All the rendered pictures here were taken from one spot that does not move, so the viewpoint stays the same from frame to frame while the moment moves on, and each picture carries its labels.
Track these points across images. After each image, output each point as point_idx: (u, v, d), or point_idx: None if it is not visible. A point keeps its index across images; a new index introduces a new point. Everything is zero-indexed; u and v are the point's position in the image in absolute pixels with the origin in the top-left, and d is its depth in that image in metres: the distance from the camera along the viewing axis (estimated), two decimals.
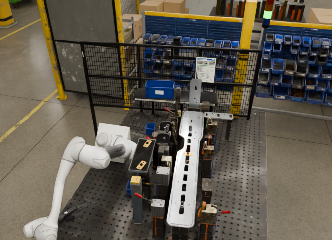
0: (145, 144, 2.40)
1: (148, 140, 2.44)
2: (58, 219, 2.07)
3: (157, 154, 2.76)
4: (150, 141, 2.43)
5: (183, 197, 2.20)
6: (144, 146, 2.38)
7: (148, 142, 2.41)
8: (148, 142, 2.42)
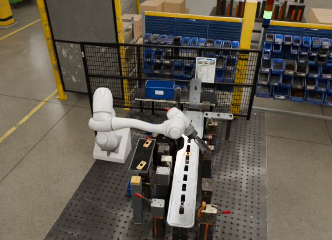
0: (145, 144, 2.40)
1: (148, 140, 2.44)
2: None
3: (157, 154, 2.76)
4: (150, 141, 2.43)
5: (183, 197, 2.20)
6: (144, 146, 2.38)
7: (148, 142, 2.41)
8: (148, 142, 2.42)
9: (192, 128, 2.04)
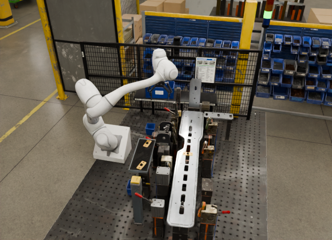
0: (145, 144, 2.40)
1: (148, 140, 2.44)
2: None
3: (157, 154, 2.76)
4: (150, 141, 2.43)
5: (183, 197, 2.20)
6: (144, 146, 2.38)
7: (148, 142, 2.41)
8: (148, 142, 2.42)
9: None
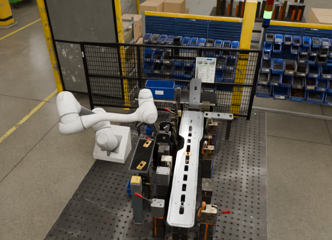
0: (145, 144, 2.40)
1: (148, 140, 2.44)
2: None
3: (157, 154, 2.76)
4: (150, 141, 2.43)
5: (183, 197, 2.20)
6: (144, 146, 2.38)
7: (148, 142, 2.41)
8: (148, 142, 2.42)
9: None
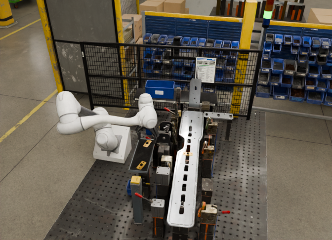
0: (145, 144, 2.40)
1: (148, 140, 2.44)
2: None
3: (157, 154, 2.76)
4: (150, 141, 2.43)
5: (183, 197, 2.20)
6: (144, 146, 2.38)
7: (148, 142, 2.41)
8: (148, 142, 2.42)
9: None
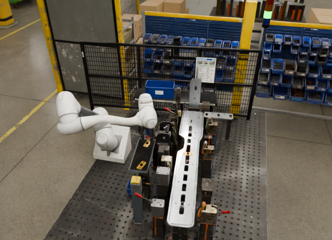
0: (145, 144, 2.40)
1: (148, 140, 2.44)
2: None
3: (157, 154, 2.76)
4: (150, 141, 2.43)
5: (183, 197, 2.20)
6: (144, 146, 2.38)
7: (148, 142, 2.41)
8: (148, 142, 2.42)
9: None
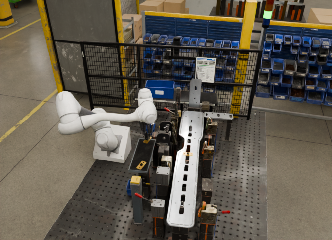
0: (145, 140, 2.38)
1: None
2: None
3: (157, 154, 2.76)
4: (150, 138, 2.40)
5: (183, 197, 2.20)
6: (144, 142, 2.36)
7: None
8: None
9: None
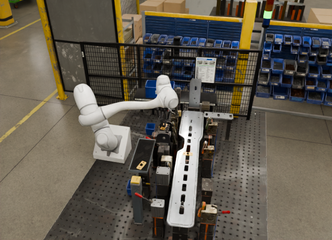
0: (161, 127, 2.41)
1: None
2: None
3: (157, 154, 2.76)
4: (166, 124, 2.44)
5: (183, 197, 2.20)
6: (160, 129, 2.40)
7: None
8: None
9: None
